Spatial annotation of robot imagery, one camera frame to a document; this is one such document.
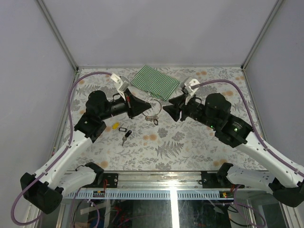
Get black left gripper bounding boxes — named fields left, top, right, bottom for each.
left=101, top=89, right=152, bottom=121

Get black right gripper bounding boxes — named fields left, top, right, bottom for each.
left=162, top=92, right=218, bottom=130

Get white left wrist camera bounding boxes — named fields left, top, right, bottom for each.
left=110, top=73, right=130, bottom=100

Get green white striped cloth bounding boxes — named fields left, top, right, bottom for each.
left=131, top=65, right=181, bottom=101

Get aluminium mounting rail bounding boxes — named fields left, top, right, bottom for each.
left=66, top=170, right=293, bottom=190

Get white slotted cable duct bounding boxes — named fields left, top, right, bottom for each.
left=65, top=190, right=233, bottom=200

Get large silver keyring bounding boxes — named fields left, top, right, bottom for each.
left=143, top=99, right=162, bottom=124

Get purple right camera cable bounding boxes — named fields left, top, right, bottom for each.
left=193, top=79, right=304, bottom=178

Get yellow key tag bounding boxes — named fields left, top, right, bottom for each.
left=112, top=122, right=120, bottom=130

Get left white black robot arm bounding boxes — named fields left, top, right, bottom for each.
left=20, top=89, right=152, bottom=214

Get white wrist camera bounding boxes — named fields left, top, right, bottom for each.
left=181, top=77, right=200, bottom=98
left=110, top=73, right=130, bottom=100

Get floral patterned table mat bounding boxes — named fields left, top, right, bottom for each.
left=69, top=67, right=263, bottom=171

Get glossy black key tag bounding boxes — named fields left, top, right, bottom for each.
left=124, top=130, right=132, bottom=138

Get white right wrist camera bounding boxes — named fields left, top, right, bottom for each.
left=181, top=77, right=200, bottom=98

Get black tag with white label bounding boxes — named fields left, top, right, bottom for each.
left=118, top=127, right=128, bottom=132

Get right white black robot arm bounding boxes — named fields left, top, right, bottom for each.
left=163, top=93, right=304, bottom=208

